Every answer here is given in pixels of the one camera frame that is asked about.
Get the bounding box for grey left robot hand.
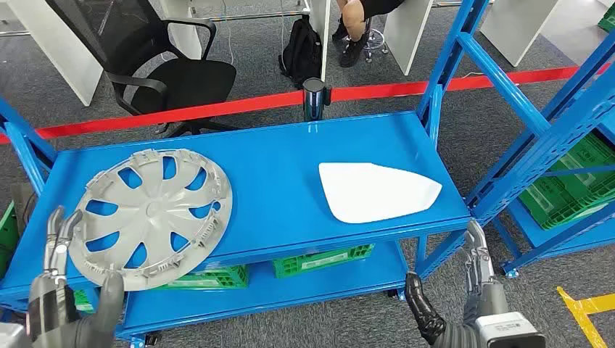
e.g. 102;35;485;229
26;206;125;344

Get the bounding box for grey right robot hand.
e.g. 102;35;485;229
405;220;511;344

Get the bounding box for grey plastic wheel hubcap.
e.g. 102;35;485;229
69;149;234;292

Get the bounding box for blue metal shelf rack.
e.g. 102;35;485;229
492;91;615;281
0;0;615;348

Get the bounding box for white plastic panel part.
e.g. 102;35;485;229
318;162;443;225

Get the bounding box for white desk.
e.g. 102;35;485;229
383;0;434;76
0;0;104;107
158;0;332;82
480;0;561;68

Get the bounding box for black office chair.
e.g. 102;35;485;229
45;0;239;138

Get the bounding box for red barrier belt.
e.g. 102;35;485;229
0;62;615;145

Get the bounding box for chrome stool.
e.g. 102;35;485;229
343;17;389;63

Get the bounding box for black backpack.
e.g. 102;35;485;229
278;14;323;90

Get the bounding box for person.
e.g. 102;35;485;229
331;0;407;68

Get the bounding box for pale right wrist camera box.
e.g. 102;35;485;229
474;312;548;348

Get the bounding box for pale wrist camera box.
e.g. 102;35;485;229
474;312;548;348
0;323;28;348

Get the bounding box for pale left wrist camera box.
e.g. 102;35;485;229
0;323;28;348

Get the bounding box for chrome barrier post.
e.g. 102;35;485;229
301;78;332;123

